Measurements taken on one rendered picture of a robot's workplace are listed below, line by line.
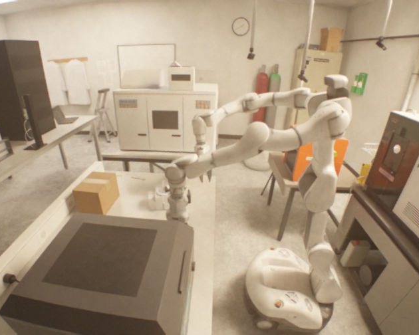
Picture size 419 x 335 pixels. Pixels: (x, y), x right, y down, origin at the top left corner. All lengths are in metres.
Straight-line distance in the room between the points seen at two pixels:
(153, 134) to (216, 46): 3.16
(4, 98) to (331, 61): 4.99
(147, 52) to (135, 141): 3.18
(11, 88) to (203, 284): 2.62
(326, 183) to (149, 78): 1.60
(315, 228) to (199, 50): 4.10
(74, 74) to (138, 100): 3.76
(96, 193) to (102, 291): 0.72
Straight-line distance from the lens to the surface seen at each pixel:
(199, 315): 0.90
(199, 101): 1.86
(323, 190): 1.22
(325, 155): 1.19
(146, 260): 0.66
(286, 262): 1.89
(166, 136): 1.98
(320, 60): 4.86
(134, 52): 5.11
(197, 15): 4.91
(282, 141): 0.84
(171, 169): 0.86
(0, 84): 3.01
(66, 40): 5.79
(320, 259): 1.54
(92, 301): 0.62
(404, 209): 1.93
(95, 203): 1.31
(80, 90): 5.59
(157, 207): 1.30
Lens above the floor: 1.69
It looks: 29 degrees down
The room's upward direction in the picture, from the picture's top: 1 degrees clockwise
